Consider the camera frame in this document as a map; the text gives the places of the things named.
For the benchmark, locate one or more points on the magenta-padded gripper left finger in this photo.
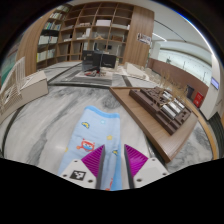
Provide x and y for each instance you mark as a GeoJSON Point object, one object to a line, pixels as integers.
{"type": "Point", "coordinates": [93, 160]}

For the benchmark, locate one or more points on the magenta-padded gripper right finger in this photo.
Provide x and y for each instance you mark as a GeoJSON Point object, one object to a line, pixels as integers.
{"type": "Point", "coordinates": [136, 161]}

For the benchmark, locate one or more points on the light blue cartoon print towel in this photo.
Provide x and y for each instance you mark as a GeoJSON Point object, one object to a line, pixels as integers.
{"type": "Point", "coordinates": [96, 130]}

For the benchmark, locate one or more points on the brown building model on wooden board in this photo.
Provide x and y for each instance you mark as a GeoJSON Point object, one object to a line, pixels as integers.
{"type": "Point", "coordinates": [150, 126]}

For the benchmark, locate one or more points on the red box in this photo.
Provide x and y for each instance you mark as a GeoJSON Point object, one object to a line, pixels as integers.
{"type": "Point", "coordinates": [198, 99]}

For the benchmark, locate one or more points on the small white building model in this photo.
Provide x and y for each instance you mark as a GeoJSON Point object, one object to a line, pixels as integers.
{"type": "Point", "coordinates": [135, 70]}

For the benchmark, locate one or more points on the white architectural building model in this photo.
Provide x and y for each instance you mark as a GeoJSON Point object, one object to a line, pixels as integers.
{"type": "Point", "coordinates": [33, 86]}

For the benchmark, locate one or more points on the black building model on base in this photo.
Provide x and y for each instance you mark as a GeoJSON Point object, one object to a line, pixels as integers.
{"type": "Point", "coordinates": [100, 61]}

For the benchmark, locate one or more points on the bookshelf with teal books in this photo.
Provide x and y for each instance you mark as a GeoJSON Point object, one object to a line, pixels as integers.
{"type": "Point", "coordinates": [7, 66]}

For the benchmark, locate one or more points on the wooden shelf unit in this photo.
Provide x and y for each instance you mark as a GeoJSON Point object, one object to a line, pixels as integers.
{"type": "Point", "coordinates": [140, 30]}

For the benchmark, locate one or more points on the white wall sign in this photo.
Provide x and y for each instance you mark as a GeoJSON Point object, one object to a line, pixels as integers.
{"type": "Point", "coordinates": [144, 38]}

